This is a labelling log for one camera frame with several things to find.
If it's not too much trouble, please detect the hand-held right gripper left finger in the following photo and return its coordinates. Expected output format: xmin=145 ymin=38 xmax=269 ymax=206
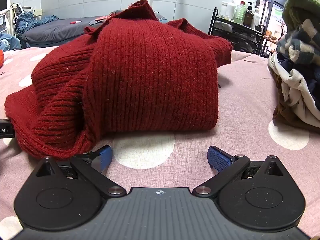
xmin=35 ymin=145 xmax=127 ymax=197

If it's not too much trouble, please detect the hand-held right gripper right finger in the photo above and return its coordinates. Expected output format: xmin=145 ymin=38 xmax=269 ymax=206
xmin=192 ymin=146 xmax=284 ymax=197

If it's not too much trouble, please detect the dark red knit sweater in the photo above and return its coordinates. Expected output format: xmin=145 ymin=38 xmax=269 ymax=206
xmin=4 ymin=0 xmax=233 ymax=161

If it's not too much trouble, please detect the pile of mixed clothes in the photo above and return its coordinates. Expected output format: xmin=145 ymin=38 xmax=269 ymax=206
xmin=267 ymin=52 xmax=320 ymax=128

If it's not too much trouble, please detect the pink dotted blanket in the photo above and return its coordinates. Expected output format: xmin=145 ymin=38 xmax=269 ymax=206
xmin=0 ymin=45 xmax=320 ymax=240

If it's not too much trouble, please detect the brown cloth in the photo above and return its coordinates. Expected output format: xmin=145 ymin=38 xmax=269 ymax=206
xmin=269 ymin=65 xmax=320 ymax=134

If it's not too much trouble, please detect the blue denim cloth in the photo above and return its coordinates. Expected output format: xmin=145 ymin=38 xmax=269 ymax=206
xmin=0 ymin=32 xmax=22 ymax=51

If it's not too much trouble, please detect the dark grey cloth with red patch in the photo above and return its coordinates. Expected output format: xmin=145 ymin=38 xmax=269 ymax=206
xmin=21 ymin=15 xmax=168 ymax=48

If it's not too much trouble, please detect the blue padded jacket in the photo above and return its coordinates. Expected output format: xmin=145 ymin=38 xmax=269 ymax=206
xmin=15 ymin=11 xmax=59 ymax=34

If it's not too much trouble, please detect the navy garment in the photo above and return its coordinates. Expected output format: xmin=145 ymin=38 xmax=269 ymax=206
xmin=277 ymin=52 xmax=320 ymax=100

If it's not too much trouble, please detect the black metal rack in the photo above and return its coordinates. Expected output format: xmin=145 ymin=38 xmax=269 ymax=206
xmin=208 ymin=7 xmax=269 ymax=57

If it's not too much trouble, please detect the plaid flannel cloth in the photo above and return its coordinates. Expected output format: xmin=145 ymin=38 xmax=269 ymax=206
xmin=276 ymin=19 xmax=320 ymax=65

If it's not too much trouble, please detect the brown glass bottle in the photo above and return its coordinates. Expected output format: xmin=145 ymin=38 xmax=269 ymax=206
xmin=243 ymin=2 xmax=254 ymax=27

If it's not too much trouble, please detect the clear plastic jug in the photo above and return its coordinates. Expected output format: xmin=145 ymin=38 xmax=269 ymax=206
xmin=233 ymin=0 xmax=247 ymax=25

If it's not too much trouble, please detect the white pump bottle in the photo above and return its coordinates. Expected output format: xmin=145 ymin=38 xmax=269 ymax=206
xmin=225 ymin=0 xmax=237 ymax=20

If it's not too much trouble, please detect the green knit garment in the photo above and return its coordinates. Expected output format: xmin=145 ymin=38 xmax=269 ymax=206
xmin=282 ymin=0 xmax=320 ymax=34

